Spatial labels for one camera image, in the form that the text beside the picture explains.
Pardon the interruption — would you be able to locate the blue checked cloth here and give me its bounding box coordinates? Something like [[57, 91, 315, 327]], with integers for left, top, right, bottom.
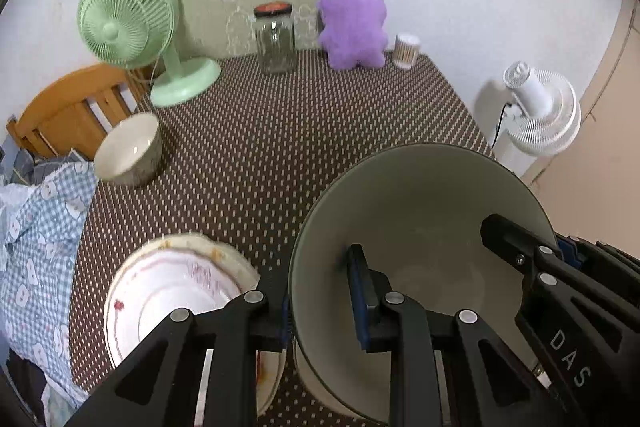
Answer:
[[0, 159, 101, 427]]

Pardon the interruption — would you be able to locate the brown polka dot tablecloth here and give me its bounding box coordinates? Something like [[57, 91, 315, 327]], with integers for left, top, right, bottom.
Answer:
[[67, 48, 521, 427]]

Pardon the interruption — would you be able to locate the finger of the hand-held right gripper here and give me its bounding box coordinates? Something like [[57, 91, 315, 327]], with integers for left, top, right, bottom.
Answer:
[[481, 213, 566, 304], [556, 234, 640, 303]]

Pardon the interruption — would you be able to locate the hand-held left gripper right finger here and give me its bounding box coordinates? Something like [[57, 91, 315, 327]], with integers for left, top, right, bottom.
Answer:
[[349, 244, 566, 427]]

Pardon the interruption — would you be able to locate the glass jar with dark lid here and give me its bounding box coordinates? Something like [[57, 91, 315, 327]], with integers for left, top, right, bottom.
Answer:
[[253, 2, 297, 75]]

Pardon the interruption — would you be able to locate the green desk fan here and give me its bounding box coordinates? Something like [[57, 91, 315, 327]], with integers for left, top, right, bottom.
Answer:
[[77, 0, 222, 108]]

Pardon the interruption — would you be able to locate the black fan cable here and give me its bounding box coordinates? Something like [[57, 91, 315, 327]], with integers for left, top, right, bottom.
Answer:
[[492, 102, 516, 148]]

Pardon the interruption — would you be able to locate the yellow floral white plate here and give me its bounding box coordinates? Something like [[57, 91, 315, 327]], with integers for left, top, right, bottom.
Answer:
[[120, 232, 288, 413]]

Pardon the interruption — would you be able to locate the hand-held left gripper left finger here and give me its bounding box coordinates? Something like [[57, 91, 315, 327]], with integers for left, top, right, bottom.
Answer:
[[65, 264, 293, 427]]

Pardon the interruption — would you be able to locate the small cream floral bowl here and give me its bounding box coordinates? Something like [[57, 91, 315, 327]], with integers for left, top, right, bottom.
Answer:
[[93, 113, 163, 186]]

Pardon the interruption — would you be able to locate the white clip fan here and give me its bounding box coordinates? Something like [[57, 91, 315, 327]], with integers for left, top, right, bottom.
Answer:
[[501, 61, 582, 158]]

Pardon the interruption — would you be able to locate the large cream green-rimmed bowl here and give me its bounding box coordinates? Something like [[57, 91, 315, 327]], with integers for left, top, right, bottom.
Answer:
[[289, 143, 557, 425], [292, 337, 391, 425]]

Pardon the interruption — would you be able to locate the purple plush toy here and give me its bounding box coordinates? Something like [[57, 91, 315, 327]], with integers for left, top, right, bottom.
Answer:
[[317, 0, 390, 70]]

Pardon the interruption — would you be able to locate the cotton swab container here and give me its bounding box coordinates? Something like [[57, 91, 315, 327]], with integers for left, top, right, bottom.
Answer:
[[392, 34, 421, 68]]

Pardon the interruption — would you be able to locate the pink floral white plate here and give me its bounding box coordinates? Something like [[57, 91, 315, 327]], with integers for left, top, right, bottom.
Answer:
[[104, 241, 246, 370]]

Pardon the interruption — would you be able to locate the beige wooden door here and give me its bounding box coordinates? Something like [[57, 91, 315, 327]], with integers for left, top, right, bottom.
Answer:
[[520, 0, 640, 263]]

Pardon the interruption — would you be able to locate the wooden chair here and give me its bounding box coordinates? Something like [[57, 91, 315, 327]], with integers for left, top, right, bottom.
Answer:
[[6, 64, 156, 162]]

